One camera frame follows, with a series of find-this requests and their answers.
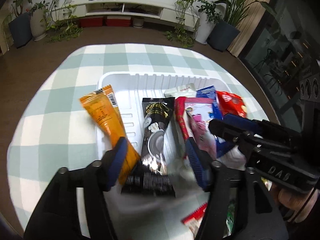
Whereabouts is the person's right hand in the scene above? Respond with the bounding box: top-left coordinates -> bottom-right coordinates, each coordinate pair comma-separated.
273,182 -> 320,222

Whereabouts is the pink snack packet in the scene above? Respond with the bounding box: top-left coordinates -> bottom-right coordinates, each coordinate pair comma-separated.
184,97 -> 218,160

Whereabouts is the black snack packet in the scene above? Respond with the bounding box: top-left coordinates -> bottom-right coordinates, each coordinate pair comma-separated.
120,96 -> 176,198

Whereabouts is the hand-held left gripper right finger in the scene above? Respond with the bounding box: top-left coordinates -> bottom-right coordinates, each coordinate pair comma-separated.
186,137 -> 288,240

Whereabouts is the large-leaf plant in dark pot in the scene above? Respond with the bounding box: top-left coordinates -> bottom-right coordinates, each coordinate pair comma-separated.
208,0 -> 278,52

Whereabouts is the orange snack packet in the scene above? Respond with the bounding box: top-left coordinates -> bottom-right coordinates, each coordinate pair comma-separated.
79,85 -> 141,186

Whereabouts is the dark blue snack packet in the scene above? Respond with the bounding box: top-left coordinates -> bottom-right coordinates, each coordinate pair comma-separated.
196,85 -> 223,121

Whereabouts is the tall plant in dark pot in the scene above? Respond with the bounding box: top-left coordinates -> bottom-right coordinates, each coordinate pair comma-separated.
8,0 -> 33,48

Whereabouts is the white plastic tray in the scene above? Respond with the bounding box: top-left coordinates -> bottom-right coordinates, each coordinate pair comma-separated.
75,71 -> 247,240

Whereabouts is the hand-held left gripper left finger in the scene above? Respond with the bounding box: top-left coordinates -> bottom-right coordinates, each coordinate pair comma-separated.
24,136 -> 128,240

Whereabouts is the glass sliding door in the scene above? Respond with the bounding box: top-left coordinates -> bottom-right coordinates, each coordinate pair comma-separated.
239,0 -> 320,120

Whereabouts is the plant in white ribbed pot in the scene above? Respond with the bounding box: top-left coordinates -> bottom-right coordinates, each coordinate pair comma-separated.
28,1 -> 49,42

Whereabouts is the beige curtain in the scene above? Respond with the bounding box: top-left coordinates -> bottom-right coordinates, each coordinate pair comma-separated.
227,0 -> 273,57

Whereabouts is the white television cabinet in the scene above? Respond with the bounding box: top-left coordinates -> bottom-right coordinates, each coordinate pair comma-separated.
54,0 -> 200,33

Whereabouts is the green white checked tablecloth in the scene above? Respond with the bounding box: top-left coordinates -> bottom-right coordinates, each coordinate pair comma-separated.
7,43 -> 272,240

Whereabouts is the plant in tall white pot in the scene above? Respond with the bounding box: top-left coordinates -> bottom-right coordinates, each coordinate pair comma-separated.
194,0 -> 222,45

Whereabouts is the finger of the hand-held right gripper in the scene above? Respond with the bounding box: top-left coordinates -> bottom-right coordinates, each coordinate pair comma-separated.
224,113 -> 302,143
208,118 -> 253,159

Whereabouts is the hanging vine plant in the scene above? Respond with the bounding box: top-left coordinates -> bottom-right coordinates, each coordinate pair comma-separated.
164,0 -> 201,48

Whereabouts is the silver and red snack packet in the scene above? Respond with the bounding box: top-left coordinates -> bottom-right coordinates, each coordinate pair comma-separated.
164,83 -> 197,170

